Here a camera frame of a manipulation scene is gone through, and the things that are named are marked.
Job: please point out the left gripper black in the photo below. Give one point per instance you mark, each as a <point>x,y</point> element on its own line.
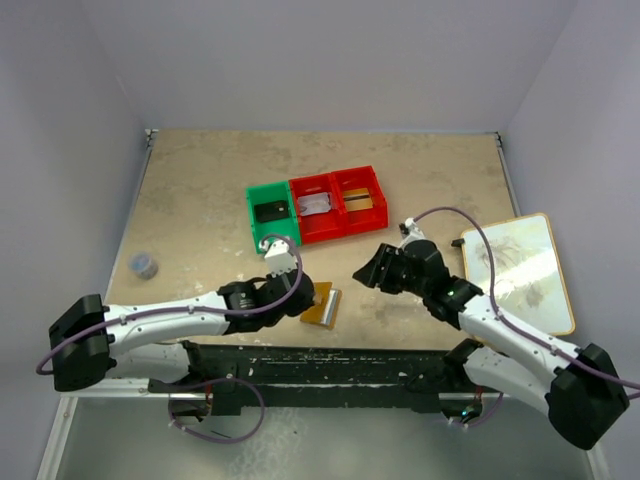
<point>304,291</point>

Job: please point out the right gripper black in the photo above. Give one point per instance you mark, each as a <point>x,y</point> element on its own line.
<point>388,268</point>

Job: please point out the red bin with gold card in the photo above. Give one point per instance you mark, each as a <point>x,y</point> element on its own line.
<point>364,221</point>

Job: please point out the green plastic bin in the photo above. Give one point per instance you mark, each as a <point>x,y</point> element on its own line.
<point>267,193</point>

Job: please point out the red bin with silver card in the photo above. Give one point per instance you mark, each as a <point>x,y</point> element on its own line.
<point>323,227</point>

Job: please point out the white board with wooden frame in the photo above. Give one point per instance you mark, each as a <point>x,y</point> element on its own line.
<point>529,281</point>

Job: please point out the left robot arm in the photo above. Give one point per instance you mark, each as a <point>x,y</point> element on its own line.
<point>91,341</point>

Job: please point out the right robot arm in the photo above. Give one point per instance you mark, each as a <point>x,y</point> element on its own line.
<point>577,389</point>

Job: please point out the gold card with black stripe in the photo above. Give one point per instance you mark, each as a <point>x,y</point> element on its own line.
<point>357,199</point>

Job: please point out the silver card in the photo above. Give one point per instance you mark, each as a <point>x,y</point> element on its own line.
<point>315,204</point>

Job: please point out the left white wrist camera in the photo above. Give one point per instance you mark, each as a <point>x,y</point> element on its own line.
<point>277,256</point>

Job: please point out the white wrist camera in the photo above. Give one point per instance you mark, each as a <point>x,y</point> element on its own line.
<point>410,232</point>
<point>277,256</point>

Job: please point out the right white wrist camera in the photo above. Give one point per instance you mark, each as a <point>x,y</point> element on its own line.
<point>410,232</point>

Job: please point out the aluminium frame rail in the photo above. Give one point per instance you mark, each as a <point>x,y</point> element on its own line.
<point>113,388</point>

